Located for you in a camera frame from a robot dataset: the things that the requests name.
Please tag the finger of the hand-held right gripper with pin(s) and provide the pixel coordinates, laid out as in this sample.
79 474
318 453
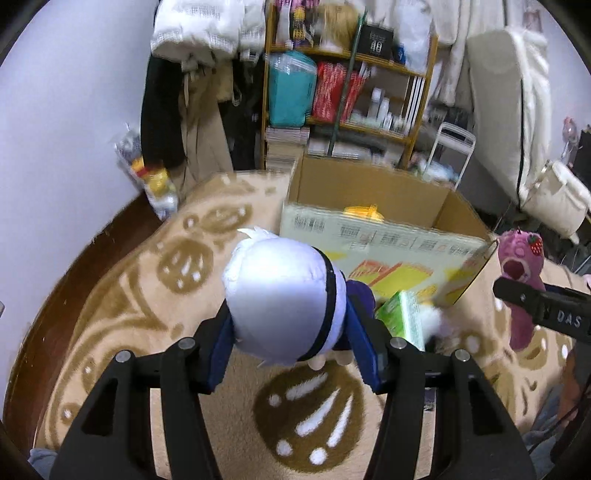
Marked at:
512 290

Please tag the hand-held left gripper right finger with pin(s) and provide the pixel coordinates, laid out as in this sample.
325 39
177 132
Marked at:
365 357

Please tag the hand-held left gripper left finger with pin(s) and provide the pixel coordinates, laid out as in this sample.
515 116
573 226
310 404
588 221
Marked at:
219 353

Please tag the pink plush toy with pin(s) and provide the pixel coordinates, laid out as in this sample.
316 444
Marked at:
519 263

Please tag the white-haired plush doll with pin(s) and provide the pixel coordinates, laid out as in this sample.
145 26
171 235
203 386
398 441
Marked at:
277 295

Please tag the printed cardboard box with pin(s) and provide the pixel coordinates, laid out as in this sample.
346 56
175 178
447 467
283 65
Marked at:
323 226

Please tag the green carton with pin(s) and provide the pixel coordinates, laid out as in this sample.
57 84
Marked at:
399 316

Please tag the white fluffy plush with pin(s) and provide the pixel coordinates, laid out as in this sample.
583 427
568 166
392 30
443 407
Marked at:
438 323

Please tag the grey clothing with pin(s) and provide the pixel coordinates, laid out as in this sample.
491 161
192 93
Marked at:
572 397

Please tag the beige patterned blanket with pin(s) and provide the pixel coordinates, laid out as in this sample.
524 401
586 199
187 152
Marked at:
138 286

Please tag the cream padded chair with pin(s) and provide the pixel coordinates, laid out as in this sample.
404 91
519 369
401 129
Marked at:
558 194

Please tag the yellow plush toy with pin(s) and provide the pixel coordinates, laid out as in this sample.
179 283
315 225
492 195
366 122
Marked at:
364 213

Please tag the white rolling cart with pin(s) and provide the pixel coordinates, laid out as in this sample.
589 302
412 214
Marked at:
455 134

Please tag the pink fan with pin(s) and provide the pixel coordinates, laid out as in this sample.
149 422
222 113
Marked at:
570 131

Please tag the clear bag of plush toys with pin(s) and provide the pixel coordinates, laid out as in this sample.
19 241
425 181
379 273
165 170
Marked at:
157 184

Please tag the white folded mattress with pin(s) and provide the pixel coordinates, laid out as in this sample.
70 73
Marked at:
498 92

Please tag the white upright books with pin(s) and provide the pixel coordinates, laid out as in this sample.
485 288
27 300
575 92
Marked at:
415 101

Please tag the stack of books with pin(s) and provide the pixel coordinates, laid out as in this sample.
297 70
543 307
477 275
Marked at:
281 147

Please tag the row of cosmetic bottles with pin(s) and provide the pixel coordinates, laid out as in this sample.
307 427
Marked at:
381 110

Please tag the beige trousers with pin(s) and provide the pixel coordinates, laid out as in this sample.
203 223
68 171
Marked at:
203 124

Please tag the black hanging clothes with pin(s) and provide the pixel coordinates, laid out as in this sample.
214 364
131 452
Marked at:
242 120

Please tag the black coat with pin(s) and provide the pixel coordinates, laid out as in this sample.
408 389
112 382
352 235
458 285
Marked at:
161 120

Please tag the teal bag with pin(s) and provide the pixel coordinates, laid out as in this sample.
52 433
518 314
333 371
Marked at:
288 97

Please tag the white plastic bag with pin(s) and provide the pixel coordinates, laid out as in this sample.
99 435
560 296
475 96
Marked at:
415 41

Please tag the red patterned bag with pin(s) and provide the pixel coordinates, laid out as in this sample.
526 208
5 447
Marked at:
328 92

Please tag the green pole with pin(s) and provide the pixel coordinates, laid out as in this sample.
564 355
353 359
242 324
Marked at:
348 78

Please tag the pale floral curtain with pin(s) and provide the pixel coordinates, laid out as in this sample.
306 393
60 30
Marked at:
461 18

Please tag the black box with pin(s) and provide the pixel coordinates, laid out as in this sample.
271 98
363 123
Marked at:
376 44

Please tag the wooden shelf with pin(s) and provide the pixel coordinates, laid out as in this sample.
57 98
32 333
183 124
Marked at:
332 53

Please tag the blonde wig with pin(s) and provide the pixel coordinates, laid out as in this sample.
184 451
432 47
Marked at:
337 23

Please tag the white puffer jacket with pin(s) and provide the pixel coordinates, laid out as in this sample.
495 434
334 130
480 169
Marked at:
194 27

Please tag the purple printed bag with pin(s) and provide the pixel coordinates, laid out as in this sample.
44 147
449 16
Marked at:
295 23

